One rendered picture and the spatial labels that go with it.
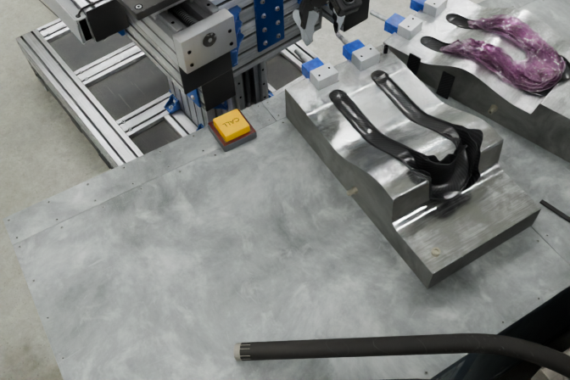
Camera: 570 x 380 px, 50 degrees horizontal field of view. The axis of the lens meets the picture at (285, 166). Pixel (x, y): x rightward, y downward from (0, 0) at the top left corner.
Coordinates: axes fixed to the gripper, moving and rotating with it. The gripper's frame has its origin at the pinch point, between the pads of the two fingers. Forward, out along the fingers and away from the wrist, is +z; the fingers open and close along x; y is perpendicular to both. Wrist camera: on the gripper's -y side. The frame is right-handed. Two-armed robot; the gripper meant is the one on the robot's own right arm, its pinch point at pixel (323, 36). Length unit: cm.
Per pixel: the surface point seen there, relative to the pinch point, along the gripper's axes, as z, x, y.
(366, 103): 12.3, -3.9, -10.7
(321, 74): 9.2, 1.0, -0.9
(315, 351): 15, 33, -49
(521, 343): 8, 8, -66
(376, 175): 7.7, 7.6, -29.2
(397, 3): 101, -107, 96
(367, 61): 10.0, -10.0, -2.4
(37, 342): 101, 87, 25
